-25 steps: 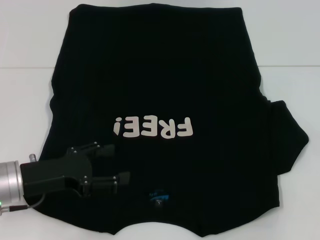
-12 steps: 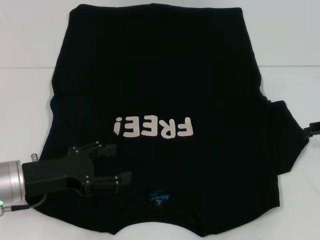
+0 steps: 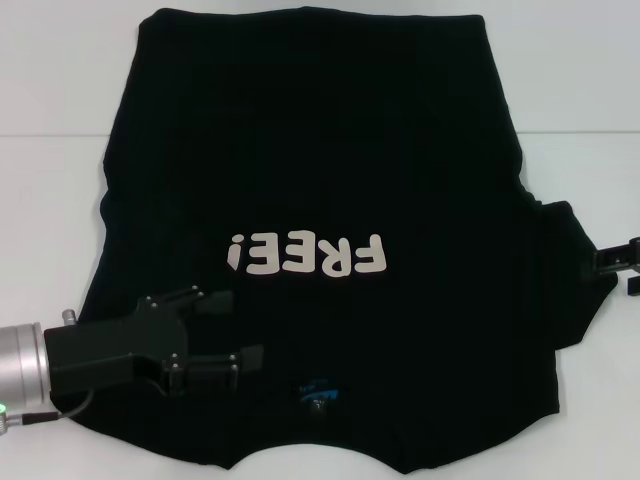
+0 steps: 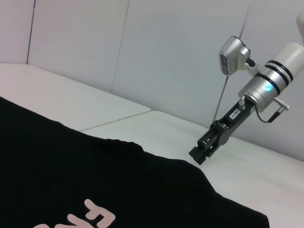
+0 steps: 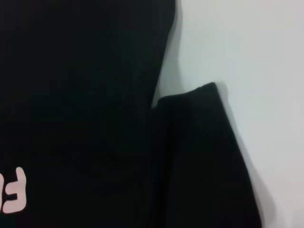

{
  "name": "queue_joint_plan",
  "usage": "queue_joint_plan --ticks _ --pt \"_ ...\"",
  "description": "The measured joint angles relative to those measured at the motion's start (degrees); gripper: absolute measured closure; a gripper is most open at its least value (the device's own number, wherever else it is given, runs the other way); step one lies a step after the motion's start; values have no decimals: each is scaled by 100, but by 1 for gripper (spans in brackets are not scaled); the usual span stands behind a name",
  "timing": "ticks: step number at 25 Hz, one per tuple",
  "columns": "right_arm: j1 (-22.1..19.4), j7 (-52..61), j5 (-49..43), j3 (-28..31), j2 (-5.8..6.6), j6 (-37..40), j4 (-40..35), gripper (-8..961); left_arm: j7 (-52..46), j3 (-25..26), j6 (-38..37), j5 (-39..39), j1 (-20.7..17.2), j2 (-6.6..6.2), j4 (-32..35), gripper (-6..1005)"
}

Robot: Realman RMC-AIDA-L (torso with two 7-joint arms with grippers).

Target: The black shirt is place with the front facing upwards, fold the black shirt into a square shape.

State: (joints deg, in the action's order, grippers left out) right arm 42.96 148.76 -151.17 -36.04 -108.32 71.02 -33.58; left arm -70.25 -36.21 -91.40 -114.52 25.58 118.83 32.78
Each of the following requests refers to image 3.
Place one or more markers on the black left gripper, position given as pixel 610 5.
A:
pixel 115 350

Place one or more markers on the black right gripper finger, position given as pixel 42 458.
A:
pixel 612 260
pixel 634 285

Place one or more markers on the black shirt with FREE print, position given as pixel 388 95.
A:
pixel 325 165

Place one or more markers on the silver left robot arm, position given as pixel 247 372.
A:
pixel 22 362

